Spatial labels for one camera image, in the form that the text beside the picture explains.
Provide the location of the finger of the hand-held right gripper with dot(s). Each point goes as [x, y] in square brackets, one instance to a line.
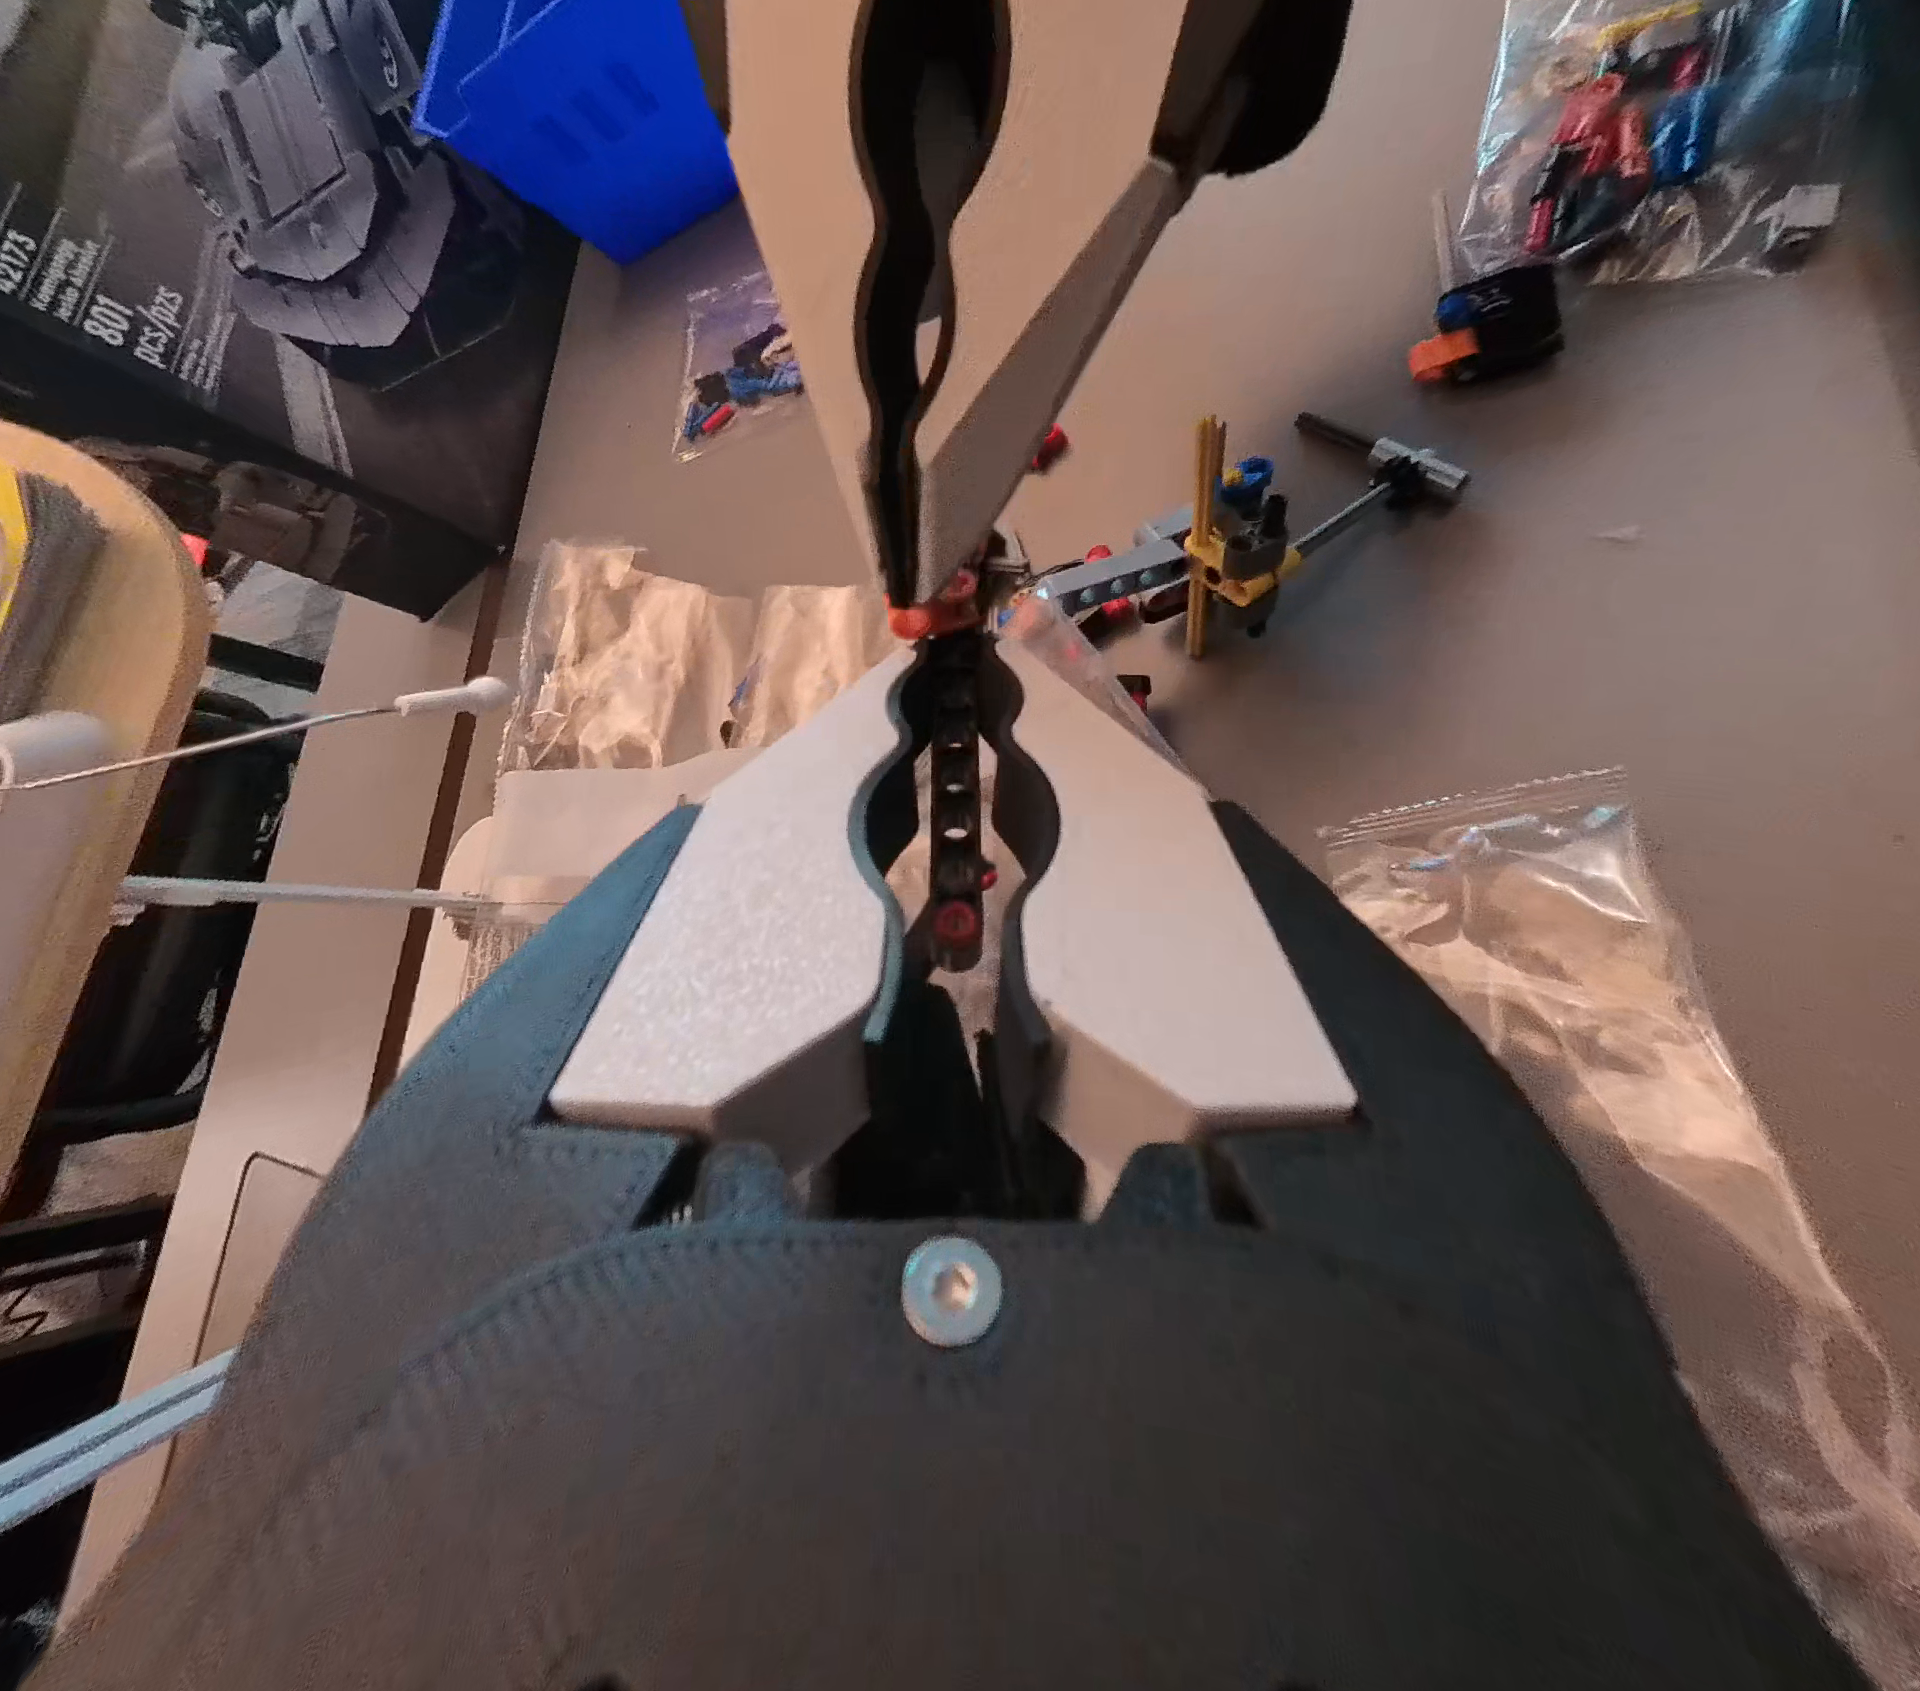
[794, 71]
[1094, 71]

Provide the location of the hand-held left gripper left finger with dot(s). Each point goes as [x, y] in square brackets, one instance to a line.
[721, 957]

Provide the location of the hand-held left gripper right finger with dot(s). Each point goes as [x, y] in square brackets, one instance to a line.
[1184, 957]

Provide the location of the black lego beam with pins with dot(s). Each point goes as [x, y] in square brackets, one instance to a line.
[953, 793]

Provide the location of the multicoloured lego assembly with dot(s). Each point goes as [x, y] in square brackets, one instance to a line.
[1125, 575]

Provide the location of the small bag blue lego parts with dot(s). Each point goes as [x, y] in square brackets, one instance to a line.
[743, 371]

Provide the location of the small bag red lego parts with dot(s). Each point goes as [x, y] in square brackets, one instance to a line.
[1620, 131]

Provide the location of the black orange lego block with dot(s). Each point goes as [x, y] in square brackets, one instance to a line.
[1501, 319]

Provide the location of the dark lego set box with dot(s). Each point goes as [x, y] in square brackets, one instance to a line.
[270, 147]

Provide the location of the lego instruction booklet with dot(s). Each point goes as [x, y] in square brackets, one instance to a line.
[44, 583]

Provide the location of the blue plastic bin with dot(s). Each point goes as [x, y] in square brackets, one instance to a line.
[585, 117]

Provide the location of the crumpled empty clear bag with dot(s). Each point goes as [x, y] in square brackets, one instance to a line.
[645, 657]

